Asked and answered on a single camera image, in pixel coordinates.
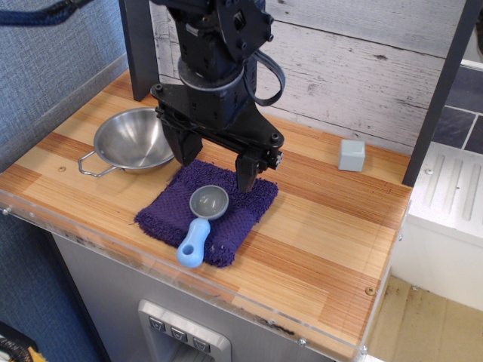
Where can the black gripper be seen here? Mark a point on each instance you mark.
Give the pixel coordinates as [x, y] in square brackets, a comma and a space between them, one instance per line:
[223, 112]

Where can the blue handled grey spoon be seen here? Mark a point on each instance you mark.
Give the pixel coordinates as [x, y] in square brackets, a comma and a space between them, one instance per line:
[206, 203]

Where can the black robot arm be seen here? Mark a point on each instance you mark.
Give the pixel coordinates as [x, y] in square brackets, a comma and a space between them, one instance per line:
[220, 49]

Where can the purple terry cloth napkin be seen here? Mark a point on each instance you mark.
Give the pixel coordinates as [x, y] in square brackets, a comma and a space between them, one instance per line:
[168, 217]

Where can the small grey cube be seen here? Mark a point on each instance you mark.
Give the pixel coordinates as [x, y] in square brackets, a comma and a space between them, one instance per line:
[351, 155]

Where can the silver dispenser button panel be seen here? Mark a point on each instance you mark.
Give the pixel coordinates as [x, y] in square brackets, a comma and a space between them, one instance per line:
[172, 337]

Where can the white ridged drainboard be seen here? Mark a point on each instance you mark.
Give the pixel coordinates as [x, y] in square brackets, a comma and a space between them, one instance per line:
[448, 190]

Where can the yellow black object corner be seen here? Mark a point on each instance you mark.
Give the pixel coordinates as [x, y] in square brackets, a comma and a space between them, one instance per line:
[18, 350]

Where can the stainless steel handled bowl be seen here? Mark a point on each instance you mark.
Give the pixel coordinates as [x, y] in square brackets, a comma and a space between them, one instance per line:
[132, 141]

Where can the dark left shelf post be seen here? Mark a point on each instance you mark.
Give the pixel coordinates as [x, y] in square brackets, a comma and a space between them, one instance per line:
[140, 46]

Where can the dark shelf post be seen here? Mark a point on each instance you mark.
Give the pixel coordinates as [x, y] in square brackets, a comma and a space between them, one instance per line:
[140, 46]
[449, 71]

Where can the dark right shelf post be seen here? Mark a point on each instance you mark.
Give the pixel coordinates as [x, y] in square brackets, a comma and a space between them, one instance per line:
[449, 71]

